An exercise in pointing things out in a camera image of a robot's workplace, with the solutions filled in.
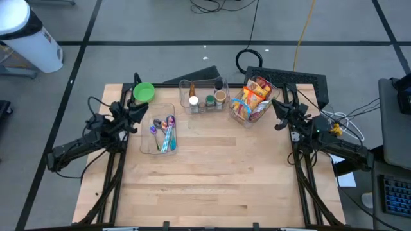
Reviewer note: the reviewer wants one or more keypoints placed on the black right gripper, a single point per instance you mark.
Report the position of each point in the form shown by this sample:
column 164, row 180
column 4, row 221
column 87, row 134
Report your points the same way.
column 297, row 115

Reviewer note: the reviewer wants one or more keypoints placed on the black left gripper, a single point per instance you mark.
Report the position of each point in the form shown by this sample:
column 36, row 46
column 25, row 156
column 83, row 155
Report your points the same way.
column 123, row 117

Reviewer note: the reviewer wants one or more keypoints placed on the lime chili shrimp ramen packet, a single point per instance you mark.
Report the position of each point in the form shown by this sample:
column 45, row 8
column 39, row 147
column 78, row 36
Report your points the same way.
column 261, row 110

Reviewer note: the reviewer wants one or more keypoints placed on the yellow ramen packet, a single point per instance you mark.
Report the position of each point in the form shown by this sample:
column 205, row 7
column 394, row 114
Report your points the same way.
column 255, row 86

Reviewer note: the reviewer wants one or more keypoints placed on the blue ramen packet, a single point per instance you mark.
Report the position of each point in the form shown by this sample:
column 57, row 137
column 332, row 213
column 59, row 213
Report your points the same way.
column 241, row 107

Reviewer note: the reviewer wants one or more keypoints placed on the silver cap spice jar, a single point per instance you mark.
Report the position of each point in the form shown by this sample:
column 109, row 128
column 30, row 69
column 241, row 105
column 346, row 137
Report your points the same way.
column 193, row 103

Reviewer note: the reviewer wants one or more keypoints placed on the tan lid jar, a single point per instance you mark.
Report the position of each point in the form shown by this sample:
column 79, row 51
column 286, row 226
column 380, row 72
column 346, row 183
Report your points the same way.
column 220, row 96

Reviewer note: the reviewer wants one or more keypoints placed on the green lid herb jar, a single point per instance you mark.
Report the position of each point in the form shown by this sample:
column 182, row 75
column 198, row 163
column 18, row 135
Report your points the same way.
column 210, row 101

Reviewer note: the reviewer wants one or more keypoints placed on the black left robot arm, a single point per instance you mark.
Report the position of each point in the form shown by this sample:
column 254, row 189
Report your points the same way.
column 80, row 144

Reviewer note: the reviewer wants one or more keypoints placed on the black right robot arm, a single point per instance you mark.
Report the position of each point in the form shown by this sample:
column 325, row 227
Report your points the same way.
column 337, row 144

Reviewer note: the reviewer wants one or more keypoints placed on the green plastic bowl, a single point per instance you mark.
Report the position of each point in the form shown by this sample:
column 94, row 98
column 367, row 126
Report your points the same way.
column 144, row 92

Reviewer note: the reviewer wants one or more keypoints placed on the clear plastic bin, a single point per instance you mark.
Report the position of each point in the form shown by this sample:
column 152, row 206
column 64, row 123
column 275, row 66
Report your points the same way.
column 205, row 93
column 244, row 120
column 147, row 144

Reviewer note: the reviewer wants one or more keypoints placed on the black perforated case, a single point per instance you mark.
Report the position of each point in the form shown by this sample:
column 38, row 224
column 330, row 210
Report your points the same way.
column 302, row 78

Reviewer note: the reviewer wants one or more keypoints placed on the black desk leg bar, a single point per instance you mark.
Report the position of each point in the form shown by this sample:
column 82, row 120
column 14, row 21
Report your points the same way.
column 343, row 168

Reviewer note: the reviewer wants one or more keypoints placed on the white paper sheet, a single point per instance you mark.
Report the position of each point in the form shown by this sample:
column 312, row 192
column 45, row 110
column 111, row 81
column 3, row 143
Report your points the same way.
column 348, row 180

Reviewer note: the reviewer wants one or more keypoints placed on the black table edge clamp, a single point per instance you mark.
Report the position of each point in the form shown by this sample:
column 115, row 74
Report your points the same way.
column 166, row 224
column 256, row 225

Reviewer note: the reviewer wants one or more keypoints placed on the grey desk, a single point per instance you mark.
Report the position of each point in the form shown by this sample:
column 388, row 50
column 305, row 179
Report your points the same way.
column 395, row 134

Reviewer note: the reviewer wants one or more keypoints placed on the black desktop device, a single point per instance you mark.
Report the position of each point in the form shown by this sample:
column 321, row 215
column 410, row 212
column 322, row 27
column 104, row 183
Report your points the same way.
column 404, row 96

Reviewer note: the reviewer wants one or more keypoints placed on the white trash bin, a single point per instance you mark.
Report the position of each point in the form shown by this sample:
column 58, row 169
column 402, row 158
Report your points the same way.
column 35, row 48

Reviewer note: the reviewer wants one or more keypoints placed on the grey desk foot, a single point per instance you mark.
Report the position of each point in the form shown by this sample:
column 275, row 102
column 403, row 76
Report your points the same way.
column 51, row 2
column 19, row 73

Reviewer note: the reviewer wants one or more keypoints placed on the black equipment piece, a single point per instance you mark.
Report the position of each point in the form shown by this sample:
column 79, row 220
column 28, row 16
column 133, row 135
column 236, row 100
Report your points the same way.
column 4, row 110

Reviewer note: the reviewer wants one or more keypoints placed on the backlit black keyboard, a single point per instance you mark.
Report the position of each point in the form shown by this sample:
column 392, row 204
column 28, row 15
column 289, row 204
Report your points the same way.
column 396, row 195

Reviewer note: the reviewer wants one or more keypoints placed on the black triangular frame base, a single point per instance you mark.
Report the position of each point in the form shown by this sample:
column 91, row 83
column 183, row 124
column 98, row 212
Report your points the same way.
column 199, row 75

